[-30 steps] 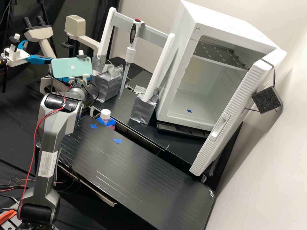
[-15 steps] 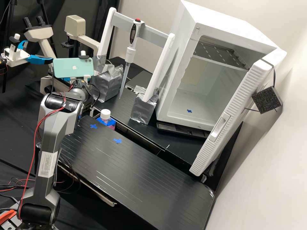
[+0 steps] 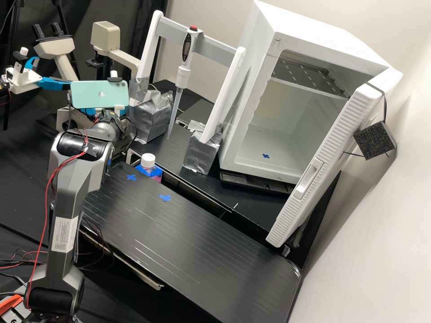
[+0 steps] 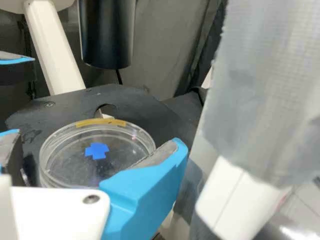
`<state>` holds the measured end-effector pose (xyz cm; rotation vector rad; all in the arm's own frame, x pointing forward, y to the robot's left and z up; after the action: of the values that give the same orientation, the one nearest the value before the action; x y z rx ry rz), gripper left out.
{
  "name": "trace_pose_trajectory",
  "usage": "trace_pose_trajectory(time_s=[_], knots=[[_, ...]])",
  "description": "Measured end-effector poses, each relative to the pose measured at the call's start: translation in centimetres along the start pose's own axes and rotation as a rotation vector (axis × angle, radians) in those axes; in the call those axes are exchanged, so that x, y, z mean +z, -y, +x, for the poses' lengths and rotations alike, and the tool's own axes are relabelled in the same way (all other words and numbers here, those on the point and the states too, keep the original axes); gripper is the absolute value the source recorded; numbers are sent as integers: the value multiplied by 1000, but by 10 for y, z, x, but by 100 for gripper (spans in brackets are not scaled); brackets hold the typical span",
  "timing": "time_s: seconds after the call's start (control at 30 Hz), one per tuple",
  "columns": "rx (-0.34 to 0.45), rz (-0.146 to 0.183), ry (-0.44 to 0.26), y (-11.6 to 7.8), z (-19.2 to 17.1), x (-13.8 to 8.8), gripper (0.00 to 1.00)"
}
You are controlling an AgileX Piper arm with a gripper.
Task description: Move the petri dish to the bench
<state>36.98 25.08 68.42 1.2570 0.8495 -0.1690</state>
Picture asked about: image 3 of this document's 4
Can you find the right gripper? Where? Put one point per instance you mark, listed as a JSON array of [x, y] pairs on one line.
[[119, 108]]

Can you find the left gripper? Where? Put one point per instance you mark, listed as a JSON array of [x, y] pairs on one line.
[[23, 78]]

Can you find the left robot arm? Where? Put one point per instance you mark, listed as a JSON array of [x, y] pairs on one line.
[[2, 85]]

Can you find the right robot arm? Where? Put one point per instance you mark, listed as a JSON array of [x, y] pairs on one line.
[[67, 188]]

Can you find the left phone holder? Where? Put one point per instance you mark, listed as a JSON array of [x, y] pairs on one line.
[[23, 51]]

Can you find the small bottle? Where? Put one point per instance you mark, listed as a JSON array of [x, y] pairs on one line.
[[148, 161]]

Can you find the white pipette stand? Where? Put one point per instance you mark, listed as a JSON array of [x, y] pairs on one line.
[[151, 40]]

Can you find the blue bottle holder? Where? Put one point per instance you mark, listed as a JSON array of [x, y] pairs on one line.
[[158, 177]]

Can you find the pipette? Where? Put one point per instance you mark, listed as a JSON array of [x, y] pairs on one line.
[[187, 47]]

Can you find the black tray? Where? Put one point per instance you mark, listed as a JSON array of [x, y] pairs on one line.
[[256, 185]]

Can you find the white incubator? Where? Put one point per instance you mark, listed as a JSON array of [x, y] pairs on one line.
[[303, 43]]

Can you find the orange clamp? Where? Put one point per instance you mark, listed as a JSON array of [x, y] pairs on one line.
[[11, 300]]

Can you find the incubator door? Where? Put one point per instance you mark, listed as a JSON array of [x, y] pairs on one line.
[[323, 161]]

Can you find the right wrist camera phone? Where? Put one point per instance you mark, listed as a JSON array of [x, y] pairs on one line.
[[97, 94]]

